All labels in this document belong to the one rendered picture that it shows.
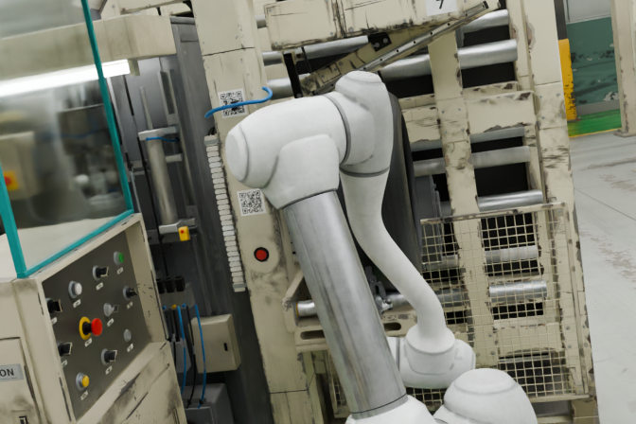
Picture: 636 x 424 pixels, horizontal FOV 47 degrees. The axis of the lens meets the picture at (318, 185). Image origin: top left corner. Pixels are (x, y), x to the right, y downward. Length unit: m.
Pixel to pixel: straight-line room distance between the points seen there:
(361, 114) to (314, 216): 0.21
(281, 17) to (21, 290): 1.18
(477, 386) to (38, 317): 0.87
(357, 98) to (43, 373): 0.86
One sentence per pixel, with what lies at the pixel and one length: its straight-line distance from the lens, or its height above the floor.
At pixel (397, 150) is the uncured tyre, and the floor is 1.33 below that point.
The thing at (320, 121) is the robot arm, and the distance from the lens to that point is 1.25.
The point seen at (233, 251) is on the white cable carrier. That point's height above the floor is 1.08.
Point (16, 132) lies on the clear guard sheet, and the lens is 1.64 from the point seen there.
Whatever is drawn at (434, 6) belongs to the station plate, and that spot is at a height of 1.69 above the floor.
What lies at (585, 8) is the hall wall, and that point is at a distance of 12.08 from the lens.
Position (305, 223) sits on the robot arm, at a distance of 1.23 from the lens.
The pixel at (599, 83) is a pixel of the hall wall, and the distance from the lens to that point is 12.09.
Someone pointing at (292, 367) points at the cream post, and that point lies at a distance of 2.28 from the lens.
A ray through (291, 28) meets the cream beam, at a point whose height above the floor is 1.69.
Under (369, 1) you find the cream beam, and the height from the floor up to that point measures 1.73.
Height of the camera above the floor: 1.61
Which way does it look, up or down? 10 degrees down
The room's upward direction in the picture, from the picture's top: 10 degrees counter-clockwise
